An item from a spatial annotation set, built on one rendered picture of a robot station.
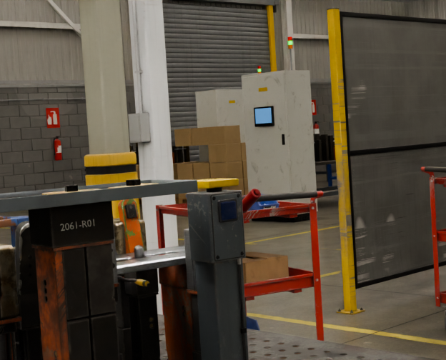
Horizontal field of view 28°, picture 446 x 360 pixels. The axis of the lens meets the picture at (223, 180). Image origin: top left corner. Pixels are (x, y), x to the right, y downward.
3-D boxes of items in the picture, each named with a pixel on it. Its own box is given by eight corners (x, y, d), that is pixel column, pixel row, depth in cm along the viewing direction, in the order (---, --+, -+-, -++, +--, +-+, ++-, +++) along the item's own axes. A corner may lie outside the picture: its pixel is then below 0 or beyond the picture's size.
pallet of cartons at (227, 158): (260, 202, 1545) (255, 123, 1538) (229, 207, 1487) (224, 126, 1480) (210, 201, 1628) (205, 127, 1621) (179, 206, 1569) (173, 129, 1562)
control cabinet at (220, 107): (224, 203, 1575) (215, 63, 1563) (202, 203, 1612) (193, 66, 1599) (281, 194, 1692) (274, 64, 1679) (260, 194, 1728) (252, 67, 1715)
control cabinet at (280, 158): (248, 221, 1232) (236, 42, 1219) (274, 217, 1269) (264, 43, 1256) (291, 223, 1175) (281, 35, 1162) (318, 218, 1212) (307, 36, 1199)
